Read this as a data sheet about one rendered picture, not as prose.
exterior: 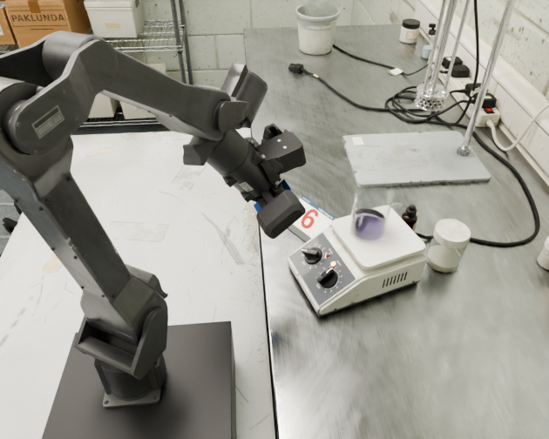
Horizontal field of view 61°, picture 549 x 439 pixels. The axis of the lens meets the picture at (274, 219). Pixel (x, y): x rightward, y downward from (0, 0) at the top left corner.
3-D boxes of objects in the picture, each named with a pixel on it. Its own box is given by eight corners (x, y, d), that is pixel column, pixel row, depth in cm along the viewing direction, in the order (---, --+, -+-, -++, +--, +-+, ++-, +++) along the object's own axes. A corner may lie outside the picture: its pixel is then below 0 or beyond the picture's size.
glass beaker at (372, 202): (367, 251, 76) (375, 212, 70) (340, 230, 80) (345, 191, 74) (396, 233, 79) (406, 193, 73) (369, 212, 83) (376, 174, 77)
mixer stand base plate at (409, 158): (357, 187, 102) (358, 184, 101) (341, 138, 116) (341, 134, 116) (491, 181, 103) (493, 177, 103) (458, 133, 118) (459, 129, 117)
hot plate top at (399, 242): (363, 272, 73) (364, 268, 73) (328, 224, 81) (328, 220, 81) (427, 251, 77) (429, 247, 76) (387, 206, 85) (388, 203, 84)
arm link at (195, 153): (198, 156, 54) (229, 93, 57) (167, 156, 58) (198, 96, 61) (233, 187, 59) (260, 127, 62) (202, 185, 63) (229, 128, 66)
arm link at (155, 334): (138, 386, 50) (125, 349, 46) (74, 356, 53) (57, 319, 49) (173, 340, 55) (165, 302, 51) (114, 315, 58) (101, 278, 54)
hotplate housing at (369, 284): (318, 320, 76) (321, 289, 70) (286, 266, 85) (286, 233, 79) (431, 280, 82) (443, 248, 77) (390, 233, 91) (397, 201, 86)
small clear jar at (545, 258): (552, 252, 87) (564, 232, 84) (568, 270, 84) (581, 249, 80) (530, 255, 87) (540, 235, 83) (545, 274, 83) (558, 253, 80)
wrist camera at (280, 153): (256, 166, 61) (296, 133, 61) (238, 139, 67) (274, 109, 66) (279, 192, 65) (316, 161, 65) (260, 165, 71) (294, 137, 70)
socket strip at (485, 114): (476, 128, 120) (481, 112, 117) (426, 63, 149) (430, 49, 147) (497, 127, 120) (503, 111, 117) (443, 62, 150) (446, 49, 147)
